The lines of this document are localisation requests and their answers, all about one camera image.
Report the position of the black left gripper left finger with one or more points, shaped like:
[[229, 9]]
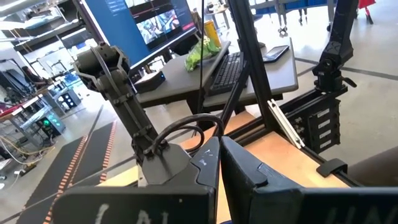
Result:
[[186, 202]]

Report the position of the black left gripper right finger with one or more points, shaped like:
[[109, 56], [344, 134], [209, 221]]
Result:
[[264, 205]]

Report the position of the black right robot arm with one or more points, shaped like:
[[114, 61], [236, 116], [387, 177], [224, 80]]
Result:
[[124, 102]]

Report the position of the black floor mat orange stripes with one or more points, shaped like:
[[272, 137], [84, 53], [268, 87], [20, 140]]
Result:
[[53, 174], [93, 149]]

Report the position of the small black box computer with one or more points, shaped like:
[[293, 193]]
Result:
[[149, 83]]

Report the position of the black controller box stack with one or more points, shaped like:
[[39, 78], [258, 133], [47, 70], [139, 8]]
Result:
[[311, 130]]

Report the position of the black keyboard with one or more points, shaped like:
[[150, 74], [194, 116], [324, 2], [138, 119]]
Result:
[[227, 73]]

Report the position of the green snack bag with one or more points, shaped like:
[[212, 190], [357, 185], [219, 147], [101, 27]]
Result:
[[196, 57]]

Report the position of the computer case with white lights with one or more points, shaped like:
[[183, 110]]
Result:
[[70, 99]]

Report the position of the computer case with green light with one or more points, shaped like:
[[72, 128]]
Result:
[[51, 124]]

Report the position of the grey desk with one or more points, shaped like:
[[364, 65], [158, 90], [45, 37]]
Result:
[[280, 77]]

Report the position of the monitor with blue screen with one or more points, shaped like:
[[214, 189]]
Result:
[[118, 31]]

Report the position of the long workbench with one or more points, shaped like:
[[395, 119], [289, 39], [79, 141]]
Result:
[[31, 102]]

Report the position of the black smartphone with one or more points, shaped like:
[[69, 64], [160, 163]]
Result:
[[276, 53]]

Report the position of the grey metal shelf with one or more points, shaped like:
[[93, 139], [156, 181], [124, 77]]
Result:
[[46, 32]]

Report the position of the blue cart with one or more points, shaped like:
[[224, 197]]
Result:
[[295, 4]]

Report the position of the red object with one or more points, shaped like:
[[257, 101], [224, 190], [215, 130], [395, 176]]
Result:
[[366, 3]]

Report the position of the black frame clamp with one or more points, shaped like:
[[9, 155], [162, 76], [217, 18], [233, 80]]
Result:
[[329, 166]]

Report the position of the white metal bracket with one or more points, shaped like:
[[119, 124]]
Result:
[[286, 124]]

